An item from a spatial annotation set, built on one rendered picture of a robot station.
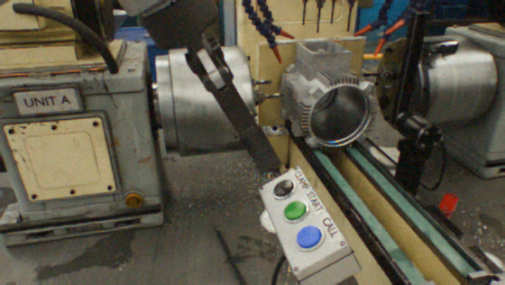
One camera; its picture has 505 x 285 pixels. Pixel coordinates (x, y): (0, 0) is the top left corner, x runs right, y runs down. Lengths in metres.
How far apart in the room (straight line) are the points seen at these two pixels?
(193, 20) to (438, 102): 0.72
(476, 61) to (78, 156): 0.92
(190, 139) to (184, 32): 0.44
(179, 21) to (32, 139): 0.48
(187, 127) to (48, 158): 0.27
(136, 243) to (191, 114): 0.31
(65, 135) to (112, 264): 0.27
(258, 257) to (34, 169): 0.47
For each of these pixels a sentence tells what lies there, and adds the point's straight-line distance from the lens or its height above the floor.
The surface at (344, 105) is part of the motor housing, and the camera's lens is 1.02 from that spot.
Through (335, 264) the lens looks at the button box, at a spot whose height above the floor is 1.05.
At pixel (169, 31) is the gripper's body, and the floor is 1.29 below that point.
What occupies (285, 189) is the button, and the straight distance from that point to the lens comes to 0.50.
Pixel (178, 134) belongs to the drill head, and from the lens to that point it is 0.78.
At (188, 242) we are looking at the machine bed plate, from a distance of 0.83.
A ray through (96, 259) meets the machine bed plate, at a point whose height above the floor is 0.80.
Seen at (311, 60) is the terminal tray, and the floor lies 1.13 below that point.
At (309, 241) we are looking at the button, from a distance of 0.43.
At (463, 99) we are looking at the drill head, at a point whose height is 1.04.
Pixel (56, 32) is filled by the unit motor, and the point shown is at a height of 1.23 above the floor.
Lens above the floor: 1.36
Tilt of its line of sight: 29 degrees down
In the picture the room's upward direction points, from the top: straight up
